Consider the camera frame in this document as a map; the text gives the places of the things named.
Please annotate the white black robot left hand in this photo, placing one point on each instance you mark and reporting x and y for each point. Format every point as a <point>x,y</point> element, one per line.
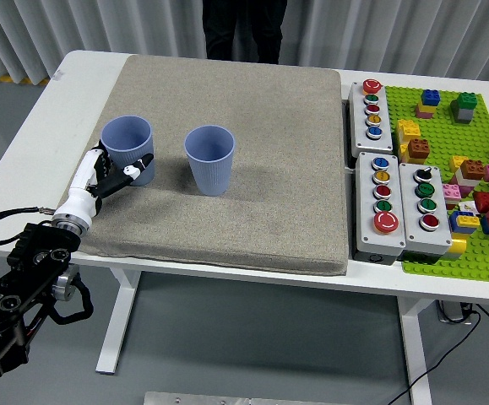
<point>79,198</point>

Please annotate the blue ribbed cup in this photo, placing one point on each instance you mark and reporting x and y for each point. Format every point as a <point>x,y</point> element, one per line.
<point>211,173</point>
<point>126,141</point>

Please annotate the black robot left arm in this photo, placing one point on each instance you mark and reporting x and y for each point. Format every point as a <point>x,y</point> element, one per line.
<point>28,270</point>

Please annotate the white table leg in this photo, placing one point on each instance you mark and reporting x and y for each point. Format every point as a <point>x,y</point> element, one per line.
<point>415,346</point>
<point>119,320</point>

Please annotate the yellow floor tape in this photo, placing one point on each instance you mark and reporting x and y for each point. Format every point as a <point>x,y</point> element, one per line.
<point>3,78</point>

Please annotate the grey-brown mat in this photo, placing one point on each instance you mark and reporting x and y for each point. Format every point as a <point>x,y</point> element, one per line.
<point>248,139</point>

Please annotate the white pleated curtain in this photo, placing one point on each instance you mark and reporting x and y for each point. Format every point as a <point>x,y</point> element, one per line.
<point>121,21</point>

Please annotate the person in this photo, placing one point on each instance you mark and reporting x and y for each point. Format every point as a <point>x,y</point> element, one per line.
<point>244,29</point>

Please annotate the metal plate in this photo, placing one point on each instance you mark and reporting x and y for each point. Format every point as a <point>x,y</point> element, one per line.
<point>218,398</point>

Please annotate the grey five-button control box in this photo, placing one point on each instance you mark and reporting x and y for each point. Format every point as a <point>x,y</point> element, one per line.
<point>366,219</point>
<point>368,143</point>

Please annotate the yellow toy brick stack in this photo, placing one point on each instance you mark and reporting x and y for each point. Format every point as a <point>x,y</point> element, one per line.
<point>405,128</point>

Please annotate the brown toy brick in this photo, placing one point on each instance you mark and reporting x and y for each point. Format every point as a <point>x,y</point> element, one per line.
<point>473,169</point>
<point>418,149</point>

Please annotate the yellow pink brick stack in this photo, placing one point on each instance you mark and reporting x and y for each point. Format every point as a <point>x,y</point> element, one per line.
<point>422,110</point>

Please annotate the green brick baseplate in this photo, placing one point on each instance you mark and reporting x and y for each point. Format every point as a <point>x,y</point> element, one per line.
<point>442,126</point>

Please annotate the pink toy brick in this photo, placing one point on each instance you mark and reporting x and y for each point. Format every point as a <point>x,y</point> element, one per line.
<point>452,192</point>

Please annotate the white printed toy brick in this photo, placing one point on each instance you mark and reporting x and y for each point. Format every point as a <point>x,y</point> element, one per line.
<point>466,206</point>

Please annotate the grey power strip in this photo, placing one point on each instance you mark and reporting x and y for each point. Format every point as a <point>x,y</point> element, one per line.
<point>453,312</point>

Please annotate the grey toy brick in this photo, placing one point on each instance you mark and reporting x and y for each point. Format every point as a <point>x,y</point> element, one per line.
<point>463,116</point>

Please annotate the green toy brick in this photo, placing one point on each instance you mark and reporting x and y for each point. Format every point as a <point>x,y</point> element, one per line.
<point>464,101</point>

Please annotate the red toy brick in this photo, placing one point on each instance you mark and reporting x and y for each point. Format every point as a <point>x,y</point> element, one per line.
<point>482,201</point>

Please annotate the grey selector switch control box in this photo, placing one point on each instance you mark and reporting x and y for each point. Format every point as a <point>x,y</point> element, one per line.
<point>411,211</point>

